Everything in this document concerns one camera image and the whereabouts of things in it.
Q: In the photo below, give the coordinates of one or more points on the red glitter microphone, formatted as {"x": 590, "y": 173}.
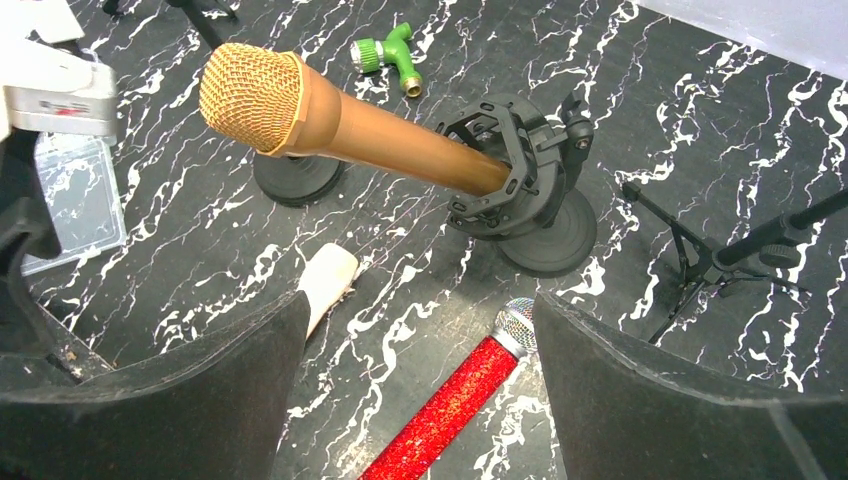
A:
{"x": 447, "y": 412}

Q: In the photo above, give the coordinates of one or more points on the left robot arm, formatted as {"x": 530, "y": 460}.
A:
{"x": 46, "y": 87}

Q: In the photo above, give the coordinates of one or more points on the clear plastic screw box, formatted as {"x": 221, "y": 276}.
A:
{"x": 81, "y": 192}

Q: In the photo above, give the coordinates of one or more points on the pink microphone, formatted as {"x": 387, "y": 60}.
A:
{"x": 326, "y": 278}

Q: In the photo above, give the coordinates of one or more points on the black round base shock stand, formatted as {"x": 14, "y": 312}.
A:
{"x": 538, "y": 221}

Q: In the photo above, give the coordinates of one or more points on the gold microphone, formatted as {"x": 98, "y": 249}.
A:
{"x": 276, "y": 104}

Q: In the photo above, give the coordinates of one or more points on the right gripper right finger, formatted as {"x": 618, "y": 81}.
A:
{"x": 626, "y": 409}

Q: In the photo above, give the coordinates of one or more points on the black round base clip stand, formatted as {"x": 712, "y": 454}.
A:
{"x": 288, "y": 181}

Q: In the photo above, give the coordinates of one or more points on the black tall tripod stand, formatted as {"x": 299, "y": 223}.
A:
{"x": 703, "y": 263}

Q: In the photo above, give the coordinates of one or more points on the green hose splitter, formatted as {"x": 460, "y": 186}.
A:
{"x": 369, "y": 55}

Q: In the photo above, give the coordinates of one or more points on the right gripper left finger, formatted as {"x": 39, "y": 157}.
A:
{"x": 213, "y": 408}

